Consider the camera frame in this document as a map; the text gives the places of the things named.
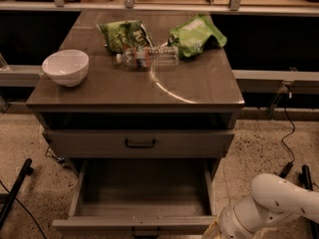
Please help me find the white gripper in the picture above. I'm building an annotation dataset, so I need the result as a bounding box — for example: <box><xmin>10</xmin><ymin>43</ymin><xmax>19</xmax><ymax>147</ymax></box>
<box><xmin>201</xmin><ymin>206</ymin><xmax>256</xmax><ymax>239</ymax></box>

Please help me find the grey drawer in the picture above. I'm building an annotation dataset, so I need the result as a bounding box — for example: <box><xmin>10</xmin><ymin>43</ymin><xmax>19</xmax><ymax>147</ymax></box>
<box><xmin>53</xmin><ymin>158</ymin><xmax>216</xmax><ymax>238</ymax></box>
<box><xmin>43</xmin><ymin>129</ymin><xmax>234</xmax><ymax>158</ymax></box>

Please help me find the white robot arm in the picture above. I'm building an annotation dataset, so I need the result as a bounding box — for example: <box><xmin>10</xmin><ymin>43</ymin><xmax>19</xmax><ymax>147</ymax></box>
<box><xmin>201</xmin><ymin>173</ymin><xmax>319</xmax><ymax>239</ymax></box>

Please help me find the grey drawer cabinet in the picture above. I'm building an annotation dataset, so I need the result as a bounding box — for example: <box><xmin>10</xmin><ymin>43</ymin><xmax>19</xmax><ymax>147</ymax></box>
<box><xmin>25</xmin><ymin>9</ymin><xmax>246</xmax><ymax>161</ymax></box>

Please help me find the grey top drawer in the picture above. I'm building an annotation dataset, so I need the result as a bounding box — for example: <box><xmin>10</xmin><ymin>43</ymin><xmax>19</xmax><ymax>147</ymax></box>
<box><xmin>43</xmin><ymin>129</ymin><xmax>234</xmax><ymax>158</ymax></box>

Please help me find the black stand leg right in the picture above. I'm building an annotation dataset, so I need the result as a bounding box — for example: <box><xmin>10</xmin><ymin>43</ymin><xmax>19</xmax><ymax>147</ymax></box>
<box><xmin>299</xmin><ymin>165</ymin><xmax>319</xmax><ymax>239</ymax></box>

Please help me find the black stand leg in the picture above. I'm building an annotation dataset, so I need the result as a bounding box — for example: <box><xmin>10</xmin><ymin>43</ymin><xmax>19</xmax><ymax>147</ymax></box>
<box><xmin>0</xmin><ymin>158</ymin><xmax>33</xmax><ymax>229</ymax></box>
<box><xmin>299</xmin><ymin>165</ymin><xmax>319</xmax><ymax>239</ymax></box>

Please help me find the clear plastic water bottle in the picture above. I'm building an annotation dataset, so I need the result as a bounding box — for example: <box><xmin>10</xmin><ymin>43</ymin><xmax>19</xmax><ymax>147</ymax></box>
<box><xmin>116</xmin><ymin>46</ymin><xmax>179</xmax><ymax>71</ymax></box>

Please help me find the green chip bag right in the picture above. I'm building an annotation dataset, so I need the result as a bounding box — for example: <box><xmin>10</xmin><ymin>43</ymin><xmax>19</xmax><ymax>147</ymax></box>
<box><xmin>167</xmin><ymin>14</ymin><xmax>227</xmax><ymax>58</ymax></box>

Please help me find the green chip bag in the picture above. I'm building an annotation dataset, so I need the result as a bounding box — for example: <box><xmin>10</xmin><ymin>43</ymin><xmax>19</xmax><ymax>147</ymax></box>
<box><xmin>167</xmin><ymin>14</ymin><xmax>227</xmax><ymax>58</ymax></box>
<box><xmin>97</xmin><ymin>20</ymin><xmax>154</xmax><ymax>53</ymax></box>

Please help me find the black stand leg left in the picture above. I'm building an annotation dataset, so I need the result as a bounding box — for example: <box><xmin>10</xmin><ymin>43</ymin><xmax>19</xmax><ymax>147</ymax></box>
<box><xmin>0</xmin><ymin>158</ymin><xmax>33</xmax><ymax>229</ymax></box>

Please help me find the green chip bag left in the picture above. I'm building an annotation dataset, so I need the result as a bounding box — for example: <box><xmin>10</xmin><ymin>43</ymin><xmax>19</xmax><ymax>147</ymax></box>
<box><xmin>97</xmin><ymin>20</ymin><xmax>154</xmax><ymax>53</ymax></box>

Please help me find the white ceramic bowl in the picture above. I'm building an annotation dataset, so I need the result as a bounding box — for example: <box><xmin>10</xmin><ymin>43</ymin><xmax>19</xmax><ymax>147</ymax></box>
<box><xmin>42</xmin><ymin>50</ymin><xmax>89</xmax><ymax>87</ymax></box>

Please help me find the black power cable with adapter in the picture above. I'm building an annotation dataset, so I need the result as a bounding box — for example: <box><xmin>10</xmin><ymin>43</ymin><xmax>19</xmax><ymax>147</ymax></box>
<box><xmin>278</xmin><ymin>83</ymin><xmax>297</xmax><ymax>179</ymax></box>

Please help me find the black cable left floor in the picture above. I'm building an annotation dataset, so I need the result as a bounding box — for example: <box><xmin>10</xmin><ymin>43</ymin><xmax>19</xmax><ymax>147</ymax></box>
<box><xmin>0</xmin><ymin>179</ymin><xmax>48</xmax><ymax>239</ymax></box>

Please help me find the metal railing frame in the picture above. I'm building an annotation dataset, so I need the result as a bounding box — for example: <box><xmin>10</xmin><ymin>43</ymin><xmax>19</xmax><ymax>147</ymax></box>
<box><xmin>0</xmin><ymin>0</ymin><xmax>319</xmax><ymax>17</ymax></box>

